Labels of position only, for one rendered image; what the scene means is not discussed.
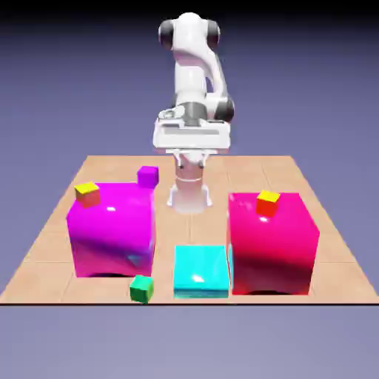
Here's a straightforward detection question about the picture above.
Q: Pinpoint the small yellow cube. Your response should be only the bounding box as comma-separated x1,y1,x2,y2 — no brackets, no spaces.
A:
255,189,281,218
73,181,101,209

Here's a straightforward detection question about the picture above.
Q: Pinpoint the small green cube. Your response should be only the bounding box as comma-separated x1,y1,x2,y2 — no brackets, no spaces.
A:
129,274,155,305

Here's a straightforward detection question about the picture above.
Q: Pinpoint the large pink box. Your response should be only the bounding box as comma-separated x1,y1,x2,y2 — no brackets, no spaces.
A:
227,191,321,296

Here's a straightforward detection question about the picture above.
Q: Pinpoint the large magenta box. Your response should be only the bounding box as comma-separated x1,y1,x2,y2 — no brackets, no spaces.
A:
65,181,157,278

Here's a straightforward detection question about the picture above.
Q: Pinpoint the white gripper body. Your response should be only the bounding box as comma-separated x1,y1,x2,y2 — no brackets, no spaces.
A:
152,118,232,156

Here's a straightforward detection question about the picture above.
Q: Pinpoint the cyan box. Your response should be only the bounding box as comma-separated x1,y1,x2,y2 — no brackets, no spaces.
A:
173,244,230,299

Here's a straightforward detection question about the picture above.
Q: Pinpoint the small purple cube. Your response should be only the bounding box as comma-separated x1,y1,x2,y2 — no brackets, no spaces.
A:
136,165,160,190

